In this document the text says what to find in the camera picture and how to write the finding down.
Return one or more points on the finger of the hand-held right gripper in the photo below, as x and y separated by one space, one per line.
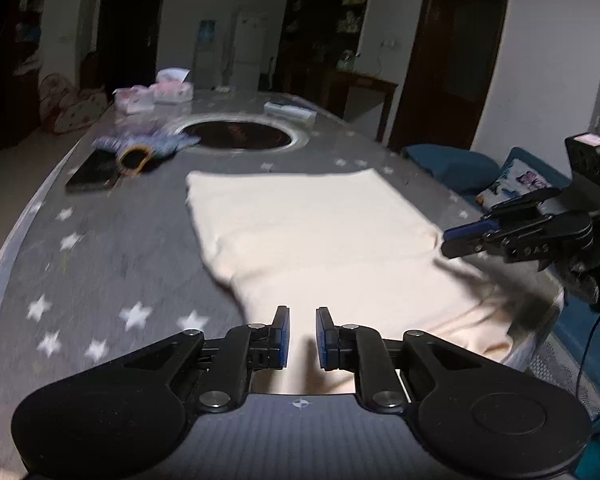
460 249
520 205

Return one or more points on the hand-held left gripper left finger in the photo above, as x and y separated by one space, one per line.
282 335

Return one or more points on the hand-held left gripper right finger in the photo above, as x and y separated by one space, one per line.
324 335

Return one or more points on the cream sweatshirt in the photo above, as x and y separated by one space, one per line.
305 220

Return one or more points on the person's right hand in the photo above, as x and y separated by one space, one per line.
582 282

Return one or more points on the butterfly print cushion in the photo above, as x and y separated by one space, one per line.
520 182

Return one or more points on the blue sofa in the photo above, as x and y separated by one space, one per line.
450 165

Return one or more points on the dark wooden glazed door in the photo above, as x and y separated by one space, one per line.
450 60

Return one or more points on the grey star-print tablecloth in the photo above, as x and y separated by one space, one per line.
130 260

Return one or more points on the dark wooden side table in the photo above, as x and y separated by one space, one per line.
365 85

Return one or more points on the round built-in induction cooktop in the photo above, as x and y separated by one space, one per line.
240 135

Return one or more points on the white remote control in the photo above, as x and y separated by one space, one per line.
290 111

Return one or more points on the glass jar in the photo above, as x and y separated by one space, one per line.
345 61

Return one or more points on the grey knit work glove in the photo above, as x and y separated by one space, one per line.
155 142

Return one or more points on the black smartphone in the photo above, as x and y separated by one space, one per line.
90 175

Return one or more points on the small green cloth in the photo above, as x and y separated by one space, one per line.
225 89

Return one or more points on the tall wooden shelf cabinet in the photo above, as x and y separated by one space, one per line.
325 20

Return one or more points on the white pink tissue box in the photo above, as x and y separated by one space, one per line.
135 101
172 91

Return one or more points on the white water dispenser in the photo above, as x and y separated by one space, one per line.
206 67

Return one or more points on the white refrigerator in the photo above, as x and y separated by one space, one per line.
249 50

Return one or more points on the patterned play tent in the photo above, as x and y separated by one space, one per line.
72 107

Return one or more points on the blue water bottle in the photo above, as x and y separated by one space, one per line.
207 34

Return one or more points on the dark entrance door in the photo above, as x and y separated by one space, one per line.
130 35

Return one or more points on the white wall socket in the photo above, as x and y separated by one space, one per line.
390 42

